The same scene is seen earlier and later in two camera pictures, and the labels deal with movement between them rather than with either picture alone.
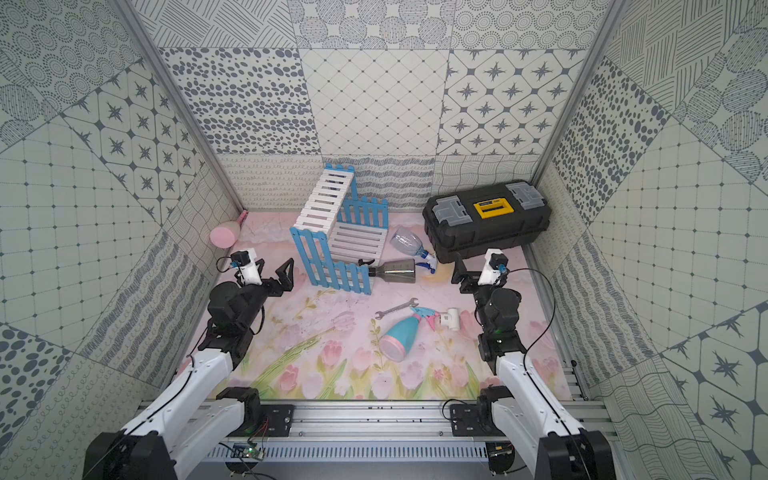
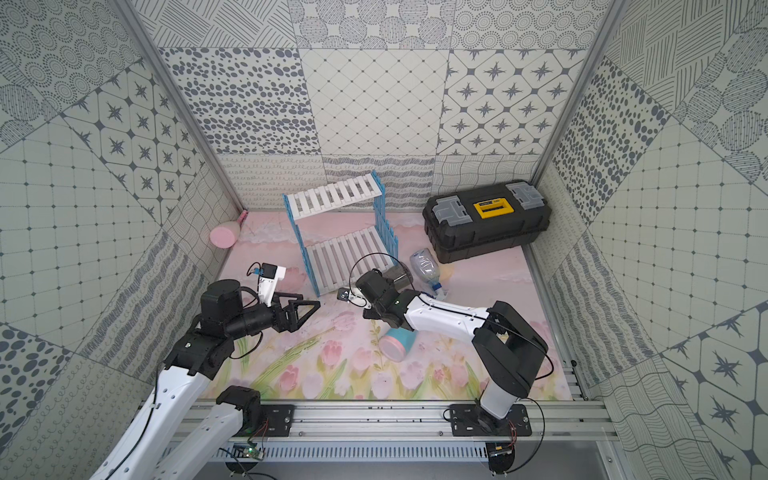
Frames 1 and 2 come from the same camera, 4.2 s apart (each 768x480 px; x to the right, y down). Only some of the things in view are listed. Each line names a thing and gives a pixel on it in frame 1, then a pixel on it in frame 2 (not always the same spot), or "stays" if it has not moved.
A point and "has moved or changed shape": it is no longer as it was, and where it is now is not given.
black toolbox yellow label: x=503 y=216 stays
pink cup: x=225 y=234 stays
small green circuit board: x=253 y=453 stays
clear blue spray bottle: x=409 y=242 -> x=427 y=269
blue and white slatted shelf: x=338 y=235 has moved or changed shape
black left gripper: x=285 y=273 -> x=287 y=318
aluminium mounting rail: x=377 y=432 stays
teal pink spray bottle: x=395 y=344 stays
